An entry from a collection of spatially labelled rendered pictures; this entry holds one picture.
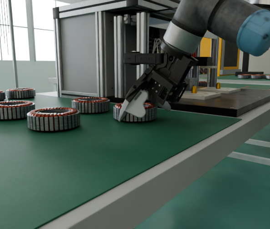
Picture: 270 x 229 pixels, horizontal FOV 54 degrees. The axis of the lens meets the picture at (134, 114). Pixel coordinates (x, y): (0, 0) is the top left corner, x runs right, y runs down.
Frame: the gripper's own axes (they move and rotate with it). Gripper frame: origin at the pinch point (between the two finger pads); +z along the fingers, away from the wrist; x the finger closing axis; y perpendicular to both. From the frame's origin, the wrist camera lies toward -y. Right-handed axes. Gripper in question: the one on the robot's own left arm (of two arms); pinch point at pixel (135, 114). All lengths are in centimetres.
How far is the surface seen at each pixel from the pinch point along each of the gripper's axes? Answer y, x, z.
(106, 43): -34.1, 17.6, -3.4
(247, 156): 17, 153, 56
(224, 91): 1, 56, -3
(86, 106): -12.8, -4.2, 5.9
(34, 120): -6.7, -23.8, 2.3
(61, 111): -9.1, -15.5, 3.0
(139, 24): -24.1, 18.1, -15.3
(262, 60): -108, 568, 37
